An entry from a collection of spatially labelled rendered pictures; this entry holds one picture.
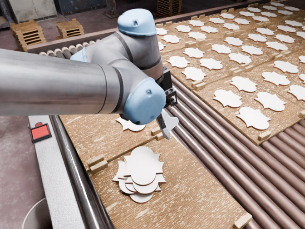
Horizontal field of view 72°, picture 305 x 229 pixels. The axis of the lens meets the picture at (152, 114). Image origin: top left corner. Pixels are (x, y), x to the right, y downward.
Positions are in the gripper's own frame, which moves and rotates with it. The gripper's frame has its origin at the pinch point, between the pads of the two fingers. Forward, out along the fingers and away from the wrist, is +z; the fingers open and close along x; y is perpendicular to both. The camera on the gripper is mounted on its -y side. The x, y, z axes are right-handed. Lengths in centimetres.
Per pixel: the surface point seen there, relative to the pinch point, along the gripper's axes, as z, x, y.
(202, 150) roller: 20.0, -6.1, 13.5
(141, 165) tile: 7.4, -6.0, -9.9
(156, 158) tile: 8.7, -5.8, -4.5
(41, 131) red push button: 8, 31, -40
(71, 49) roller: 16, 106, -15
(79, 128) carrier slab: 10.1, 25.2, -25.8
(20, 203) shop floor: 89, 64, -103
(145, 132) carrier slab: 15.2, 11.0, -2.2
